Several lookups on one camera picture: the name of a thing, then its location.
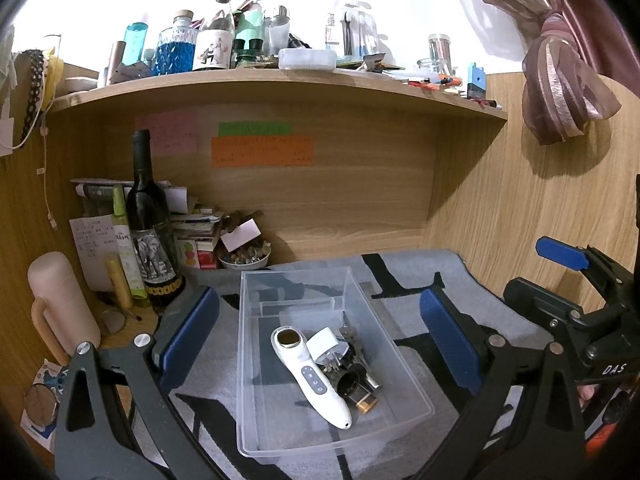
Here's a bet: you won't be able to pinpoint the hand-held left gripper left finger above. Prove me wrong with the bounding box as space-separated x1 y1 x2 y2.
54 286 221 480

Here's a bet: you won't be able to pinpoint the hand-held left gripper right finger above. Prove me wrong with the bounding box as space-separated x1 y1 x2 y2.
419 286 587 480

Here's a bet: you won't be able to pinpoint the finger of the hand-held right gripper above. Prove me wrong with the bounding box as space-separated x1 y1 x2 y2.
535 236 639 302
501 276 609 347

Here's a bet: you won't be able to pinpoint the clear plastic storage box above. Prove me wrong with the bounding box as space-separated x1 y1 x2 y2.
236 266 436 459

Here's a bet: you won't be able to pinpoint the silver nail clipper with strap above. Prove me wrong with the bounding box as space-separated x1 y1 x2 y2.
340 311 382 391

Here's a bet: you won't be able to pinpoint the red small box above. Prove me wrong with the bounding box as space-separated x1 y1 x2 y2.
197 240 218 270

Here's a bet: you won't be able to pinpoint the small round mirror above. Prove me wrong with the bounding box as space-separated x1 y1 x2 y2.
101 310 128 336

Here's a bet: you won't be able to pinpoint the red cloth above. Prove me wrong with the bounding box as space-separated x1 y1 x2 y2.
585 410 640 461

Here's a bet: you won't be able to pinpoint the gold cosmetic tube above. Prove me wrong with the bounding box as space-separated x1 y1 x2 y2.
104 255 135 311

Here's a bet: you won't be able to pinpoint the bowl of beads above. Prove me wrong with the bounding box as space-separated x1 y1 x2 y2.
217 242 272 271

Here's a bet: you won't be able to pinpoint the green spray bottle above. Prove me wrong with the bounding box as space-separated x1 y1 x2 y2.
111 185 148 306

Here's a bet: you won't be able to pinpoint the gold rectangular lighter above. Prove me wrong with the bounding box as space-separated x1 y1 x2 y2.
350 390 380 415

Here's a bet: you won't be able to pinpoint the stack of books and papers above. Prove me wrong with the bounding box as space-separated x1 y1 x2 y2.
170 202 226 271

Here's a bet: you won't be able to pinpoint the pale blank card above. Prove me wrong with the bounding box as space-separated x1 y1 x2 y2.
220 220 263 253

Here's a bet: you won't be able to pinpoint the white charger plug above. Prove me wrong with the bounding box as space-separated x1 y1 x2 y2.
305 326 351 361

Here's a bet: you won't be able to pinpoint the dark elephant-label wine bottle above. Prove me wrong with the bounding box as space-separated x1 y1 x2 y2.
125 129 187 317

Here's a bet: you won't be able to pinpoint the white facial massager device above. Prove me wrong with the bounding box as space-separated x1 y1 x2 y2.
270 326 353 429

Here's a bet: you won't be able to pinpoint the handwritten paper note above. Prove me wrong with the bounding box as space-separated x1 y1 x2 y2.
69 214 121 292

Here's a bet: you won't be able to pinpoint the beige mug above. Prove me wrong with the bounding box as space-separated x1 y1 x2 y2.
27 251 102 366

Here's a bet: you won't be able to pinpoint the cartoon sticker sheet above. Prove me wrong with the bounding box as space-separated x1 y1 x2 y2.
20 357 68 456

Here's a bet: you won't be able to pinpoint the grey patterned mat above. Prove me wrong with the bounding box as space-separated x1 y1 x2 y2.
165 249 591 480

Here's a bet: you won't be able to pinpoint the round brown disc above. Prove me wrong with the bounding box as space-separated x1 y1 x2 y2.
25 384 60 423

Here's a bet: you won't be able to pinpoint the rolled newspaper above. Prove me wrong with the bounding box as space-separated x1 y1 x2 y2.
70 177 131 211

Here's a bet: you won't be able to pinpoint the pink striped curtain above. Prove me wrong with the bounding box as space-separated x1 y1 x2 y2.
445 0 623 147

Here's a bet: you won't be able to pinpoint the orange sticky note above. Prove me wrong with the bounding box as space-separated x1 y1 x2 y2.
210 135 314 168

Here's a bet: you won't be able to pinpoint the blue plastic block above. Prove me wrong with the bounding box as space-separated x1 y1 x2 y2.
467 62 487 98

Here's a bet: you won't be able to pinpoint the pink sticky note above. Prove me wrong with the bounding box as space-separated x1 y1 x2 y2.
134 111 199 157

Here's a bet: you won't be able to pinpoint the green sticky note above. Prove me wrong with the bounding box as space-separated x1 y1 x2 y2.
217 121 292 137

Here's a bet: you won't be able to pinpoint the glass jar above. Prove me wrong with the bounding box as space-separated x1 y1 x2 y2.
417 33 456 77

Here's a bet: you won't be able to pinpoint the wooden shelf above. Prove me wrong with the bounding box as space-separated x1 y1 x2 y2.
47 67 508 123

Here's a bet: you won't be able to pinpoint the cardboard box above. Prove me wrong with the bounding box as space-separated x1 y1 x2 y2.
65 63 101 93

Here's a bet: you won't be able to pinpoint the blue faceted glass bottle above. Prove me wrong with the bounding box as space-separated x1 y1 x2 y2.
152 9 195 77

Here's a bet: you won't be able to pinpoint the cardboard tube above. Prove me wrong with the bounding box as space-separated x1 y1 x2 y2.
107 41 126 86

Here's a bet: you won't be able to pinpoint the black binoculars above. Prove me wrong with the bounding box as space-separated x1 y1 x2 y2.
234 37 266 68

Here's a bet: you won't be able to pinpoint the illustrated-label glass bottle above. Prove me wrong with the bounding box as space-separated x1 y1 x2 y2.
192 0 237 72

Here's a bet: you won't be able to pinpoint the teal plastic bottle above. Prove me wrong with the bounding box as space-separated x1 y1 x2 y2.
124 22 150 68

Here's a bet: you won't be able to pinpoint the yellow hanging cloth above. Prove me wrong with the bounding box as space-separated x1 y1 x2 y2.
47 47 66 111

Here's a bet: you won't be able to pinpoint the white flat case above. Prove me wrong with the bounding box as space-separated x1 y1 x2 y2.
277 47 337 71

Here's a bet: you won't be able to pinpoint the clear tool package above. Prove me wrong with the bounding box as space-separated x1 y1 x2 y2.
325 0 381 58

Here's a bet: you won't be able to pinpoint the clear silver-capped bottle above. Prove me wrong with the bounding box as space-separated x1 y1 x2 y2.
265 5 292 56

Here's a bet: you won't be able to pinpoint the white cable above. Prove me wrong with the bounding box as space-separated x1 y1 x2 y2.
35 110 58 231

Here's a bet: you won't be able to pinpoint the black beaded strap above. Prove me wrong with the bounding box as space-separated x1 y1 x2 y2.
20 49 48 146

